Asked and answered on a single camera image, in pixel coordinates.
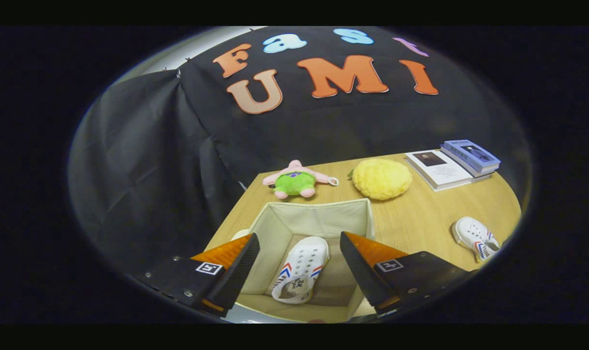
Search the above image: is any pink starfish plush toy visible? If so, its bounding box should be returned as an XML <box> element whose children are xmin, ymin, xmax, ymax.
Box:
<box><xmin>262</xmin><ymin>159</ymin><xmax>339</xmax><ymax>200</ymax></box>

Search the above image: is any yellow round plush toy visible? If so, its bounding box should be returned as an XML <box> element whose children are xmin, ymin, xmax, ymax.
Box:
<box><xmin>351</xmin><ymin>158</ymin><xmax>413</xmax><ymax>201</ymax></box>

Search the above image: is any blue book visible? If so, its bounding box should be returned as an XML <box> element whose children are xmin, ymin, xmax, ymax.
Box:
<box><xmin>440</xmin><ymin>140</ymin><xmax>501</xmax><ymax>176</ymax></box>

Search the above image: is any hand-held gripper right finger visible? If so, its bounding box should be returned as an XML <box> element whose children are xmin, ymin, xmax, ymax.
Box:
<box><xmin>339</xmin><ymin>231</ymin><xmax>475</xmax><ymax>315</ymax></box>

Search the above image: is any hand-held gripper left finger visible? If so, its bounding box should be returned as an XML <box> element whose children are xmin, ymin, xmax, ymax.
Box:
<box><xmin>136</xmin><ymin>232</ymin><xmax>261</xmax><ymax>319</ymax></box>

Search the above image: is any beige fabric storage box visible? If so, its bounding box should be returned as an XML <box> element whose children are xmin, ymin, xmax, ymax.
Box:
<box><xmin>231</xmin><ymin>198</ymin><xmax>375</xmax><ymax>324</ymax></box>

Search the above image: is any white canvas shoe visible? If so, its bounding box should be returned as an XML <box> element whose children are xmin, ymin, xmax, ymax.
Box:
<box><xmin>451</xmin><ymin>216</ymin><xmax>500</xmax><ymax>263</ymax></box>
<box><xmin>271</xmin><ymin>236</ymin><xmax>330</xmax><ymax>305</ymax></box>

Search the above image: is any black backdrop cloth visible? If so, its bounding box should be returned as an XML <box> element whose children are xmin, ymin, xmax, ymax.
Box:
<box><xmin>68</xmin><ymin>26</ymin><xmax>531</xmax><ymax>278</ymax></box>

